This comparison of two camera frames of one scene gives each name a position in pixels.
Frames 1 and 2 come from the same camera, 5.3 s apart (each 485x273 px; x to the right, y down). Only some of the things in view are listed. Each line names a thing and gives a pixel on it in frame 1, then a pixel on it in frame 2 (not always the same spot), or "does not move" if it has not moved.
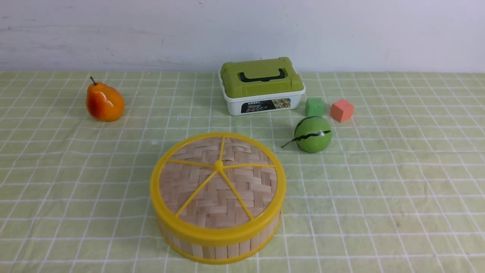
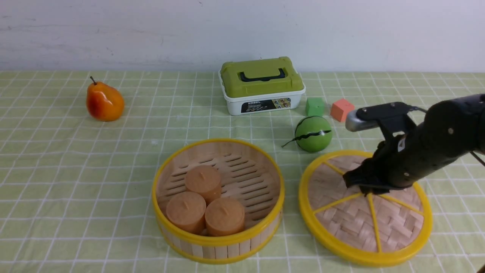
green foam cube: [314, 107] does not move
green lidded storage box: [262, 86] does not move
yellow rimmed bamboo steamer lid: [218, 189] to [346, 225]
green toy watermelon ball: [312, 134] does not move
